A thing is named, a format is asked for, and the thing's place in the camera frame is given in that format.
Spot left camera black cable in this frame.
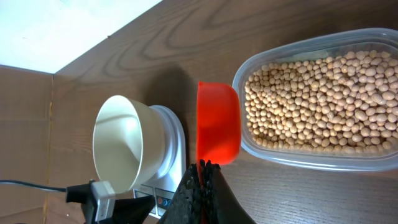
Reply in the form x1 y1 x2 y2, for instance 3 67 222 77
0 179 67 193

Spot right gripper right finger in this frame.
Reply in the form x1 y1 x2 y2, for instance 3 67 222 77
202 161 255 224

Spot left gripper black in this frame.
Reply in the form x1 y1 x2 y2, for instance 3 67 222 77
66 180 155 224

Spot red measuring scoop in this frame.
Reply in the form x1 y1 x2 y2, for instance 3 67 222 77
195 81 242 224

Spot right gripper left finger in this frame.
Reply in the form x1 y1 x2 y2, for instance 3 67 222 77
158 164 202 224

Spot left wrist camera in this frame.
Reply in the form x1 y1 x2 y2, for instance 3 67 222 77
91 181 116 223

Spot soybeans in container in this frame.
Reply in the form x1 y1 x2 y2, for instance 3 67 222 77
244 50 397 156

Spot clear plastic container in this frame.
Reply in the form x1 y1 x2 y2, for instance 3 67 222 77
233 28 397 172

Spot white round bowl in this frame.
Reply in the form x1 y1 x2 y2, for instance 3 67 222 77
93 95 165 194

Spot white digital kitchen scale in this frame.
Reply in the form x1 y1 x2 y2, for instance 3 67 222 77
133 105 187 219

